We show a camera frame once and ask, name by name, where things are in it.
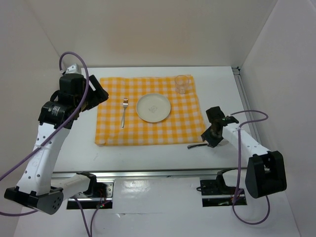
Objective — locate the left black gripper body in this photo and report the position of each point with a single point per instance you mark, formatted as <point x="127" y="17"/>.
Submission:
<point x="80" y="97"/>

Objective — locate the black handled table knife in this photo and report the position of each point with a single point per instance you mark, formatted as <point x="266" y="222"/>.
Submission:
<point x="204" y="145"/>

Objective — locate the yellow white checkered cloth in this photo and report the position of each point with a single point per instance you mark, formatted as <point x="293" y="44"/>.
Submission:
<point x="184" y="124"/>

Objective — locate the silver fork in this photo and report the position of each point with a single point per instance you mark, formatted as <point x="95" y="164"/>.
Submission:
<point x="125" y="106"/>

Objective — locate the clear plastic cup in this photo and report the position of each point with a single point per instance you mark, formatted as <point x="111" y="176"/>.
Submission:
<point x="182" y="83"/>

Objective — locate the cream round plate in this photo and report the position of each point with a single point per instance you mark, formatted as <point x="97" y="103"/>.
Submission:
<point x="153" y="107"/>

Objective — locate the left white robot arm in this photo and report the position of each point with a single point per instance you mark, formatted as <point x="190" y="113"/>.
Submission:
<point x="35" y="189"/>

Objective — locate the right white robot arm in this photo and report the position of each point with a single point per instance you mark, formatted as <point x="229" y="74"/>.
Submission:
<point x="260" y="171"/>

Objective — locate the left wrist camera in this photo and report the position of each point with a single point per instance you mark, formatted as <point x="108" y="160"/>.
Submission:
<point x="72" y="69"/>

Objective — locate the front aluminium rail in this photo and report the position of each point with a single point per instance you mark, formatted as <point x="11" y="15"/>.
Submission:
<point x="158" y="173"/>

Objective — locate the aluminium rail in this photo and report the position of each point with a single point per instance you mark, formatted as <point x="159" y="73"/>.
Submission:
<point x="158" y="173"/>
<point x="245" y="102"/>

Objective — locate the right side aluminium rail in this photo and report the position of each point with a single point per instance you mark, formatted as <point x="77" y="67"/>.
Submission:
<point x="245" y="102"/>

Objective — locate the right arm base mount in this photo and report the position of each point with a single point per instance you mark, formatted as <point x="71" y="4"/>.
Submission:
<point x="213" y="195"/>

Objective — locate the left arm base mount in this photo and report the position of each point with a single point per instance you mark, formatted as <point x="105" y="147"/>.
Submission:
<point x="96" y="195"/>

